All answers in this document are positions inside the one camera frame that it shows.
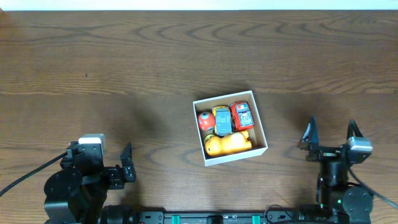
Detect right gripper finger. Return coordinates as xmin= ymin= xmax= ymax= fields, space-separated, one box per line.
xmin=297 ymin=116 xmax=319 ymax=151
xmin=346 ymin=119 xmax=363 ymax=139

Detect red toy fire truck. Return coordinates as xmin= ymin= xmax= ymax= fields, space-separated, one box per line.
xmin=230 ymin=101 xmax=254 ymax=131

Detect orange rubber dinosaur toy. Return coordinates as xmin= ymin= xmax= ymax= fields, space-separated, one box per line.
xmin=204 ymin=131 xmax=252 ymax=156

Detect red ball toy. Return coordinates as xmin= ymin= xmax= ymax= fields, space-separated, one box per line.
xmin=197 ymin=112 xmax=216 ymax=131

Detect grey yellow toy car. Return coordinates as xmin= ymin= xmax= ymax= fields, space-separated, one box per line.
xmin=212 ymin=106 xmax=233 ymax=136

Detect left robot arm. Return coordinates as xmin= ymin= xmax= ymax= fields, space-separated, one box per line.
xmin=44 ymin=141 xmax=139 ymax=223

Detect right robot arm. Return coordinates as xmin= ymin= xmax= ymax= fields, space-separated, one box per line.
xmin=294 ymin=116 xmax=374 ymax=223

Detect white cardboard box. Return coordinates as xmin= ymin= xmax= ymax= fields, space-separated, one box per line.
xmin=193 ymin=90 xmax=268 ymax=167

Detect right black cable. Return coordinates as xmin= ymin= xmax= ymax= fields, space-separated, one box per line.
xmin=348 ymin=167 xmax=398 ymax=210

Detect black cable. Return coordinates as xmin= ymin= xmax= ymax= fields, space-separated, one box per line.
xmin=348 ymin=167 xmax=398 ymax=210
xmin=0 ymin=151 xmax=68 ymax=197

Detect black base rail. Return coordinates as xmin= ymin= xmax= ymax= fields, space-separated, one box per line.
xmin=97 ymin=205 xmax=337 ymax=224

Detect left black cable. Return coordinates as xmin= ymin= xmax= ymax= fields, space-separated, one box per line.
xmin=0 ymin=151 xmax=68 ymax=197

